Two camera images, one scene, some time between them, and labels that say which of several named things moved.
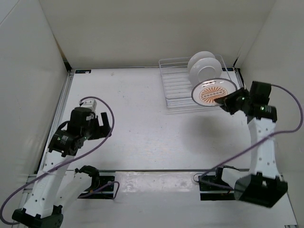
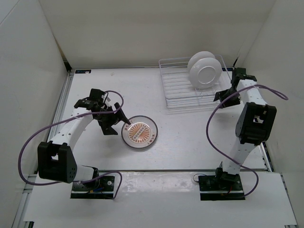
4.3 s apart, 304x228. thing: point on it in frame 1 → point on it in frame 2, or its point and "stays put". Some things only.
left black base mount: (103, 188) stays put
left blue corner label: (82, 71) stays put
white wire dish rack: (177, 86) stays put
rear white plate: (197, 56) stays put
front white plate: (204, 68) stays put
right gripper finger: (221, 102) → (219, 95)
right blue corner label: (228, 69) stays put
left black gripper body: (94, 130) → (108, 117)
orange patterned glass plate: (204, 92) → (141, 132)
